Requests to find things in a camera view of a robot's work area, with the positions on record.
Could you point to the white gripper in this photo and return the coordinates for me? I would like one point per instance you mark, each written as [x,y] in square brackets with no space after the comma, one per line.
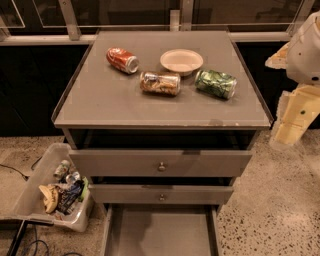
[304,56]

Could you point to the orange soda can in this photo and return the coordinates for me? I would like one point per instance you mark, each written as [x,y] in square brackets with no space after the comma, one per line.
[160,82]

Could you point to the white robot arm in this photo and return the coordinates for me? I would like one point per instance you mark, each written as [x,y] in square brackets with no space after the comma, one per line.
[296,110]

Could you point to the green soda can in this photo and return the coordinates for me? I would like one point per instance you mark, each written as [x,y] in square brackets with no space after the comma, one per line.
[216,83]

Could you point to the grey drawer cabinet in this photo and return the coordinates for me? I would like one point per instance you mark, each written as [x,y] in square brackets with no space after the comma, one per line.
[105,109]

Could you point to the red soda can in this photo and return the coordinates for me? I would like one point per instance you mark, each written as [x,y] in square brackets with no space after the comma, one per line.
[122,60]

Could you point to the grey bottom drawer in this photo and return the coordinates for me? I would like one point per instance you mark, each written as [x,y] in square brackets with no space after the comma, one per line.
[161,230]

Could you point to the grey drawer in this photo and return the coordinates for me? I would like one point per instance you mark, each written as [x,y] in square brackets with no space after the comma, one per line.
[160,194]
[161,163]
[161,230]

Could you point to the grey middle drawer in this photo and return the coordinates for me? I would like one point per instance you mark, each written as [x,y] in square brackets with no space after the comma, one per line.
[160,194]

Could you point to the grey top drawer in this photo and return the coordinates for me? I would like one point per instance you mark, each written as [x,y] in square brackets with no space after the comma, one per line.
[161,163]

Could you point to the silver can in bin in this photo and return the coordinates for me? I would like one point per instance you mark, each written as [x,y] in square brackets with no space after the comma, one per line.
[73,177]

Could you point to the small can in bin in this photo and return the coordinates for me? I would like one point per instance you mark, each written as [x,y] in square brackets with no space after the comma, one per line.
[62,169]

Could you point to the white paper bowl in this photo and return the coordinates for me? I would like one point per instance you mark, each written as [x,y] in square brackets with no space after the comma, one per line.
[181,61]

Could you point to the metal window railing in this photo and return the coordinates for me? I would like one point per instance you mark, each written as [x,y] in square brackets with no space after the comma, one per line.
[75,22]

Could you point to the dark snack wrapper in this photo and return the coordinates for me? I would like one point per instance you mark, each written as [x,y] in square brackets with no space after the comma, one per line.
[68,196]

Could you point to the crumpled tan paper bag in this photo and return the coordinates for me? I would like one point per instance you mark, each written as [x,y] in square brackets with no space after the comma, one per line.
[51,197]

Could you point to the clear plastic bin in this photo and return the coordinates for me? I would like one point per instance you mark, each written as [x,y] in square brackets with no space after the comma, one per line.
[29,205]

